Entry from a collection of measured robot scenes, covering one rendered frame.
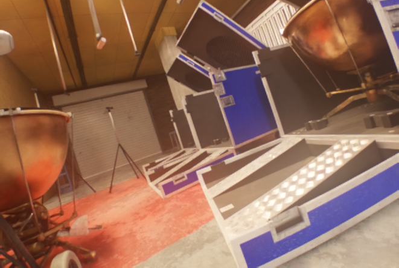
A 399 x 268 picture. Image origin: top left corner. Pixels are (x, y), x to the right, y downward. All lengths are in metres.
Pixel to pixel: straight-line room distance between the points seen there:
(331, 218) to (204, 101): 2.35
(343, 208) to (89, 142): 7.28
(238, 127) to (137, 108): 6.17
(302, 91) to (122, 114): 6.63
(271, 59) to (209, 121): 1.33
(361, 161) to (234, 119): 1.21
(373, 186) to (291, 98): 1.19
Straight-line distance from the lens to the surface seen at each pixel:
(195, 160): 2.36
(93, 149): 7.48
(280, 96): 1.80
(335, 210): 0.75
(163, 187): 1.64
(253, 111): 2.10
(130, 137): 7.55
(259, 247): 0.66
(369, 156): 1.08
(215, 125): 2.81
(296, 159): 1.45
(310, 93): 1.98
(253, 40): 2.49
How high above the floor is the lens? 0.47
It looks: 1 degrees up
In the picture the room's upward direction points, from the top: 18 degrees counter-clockwise
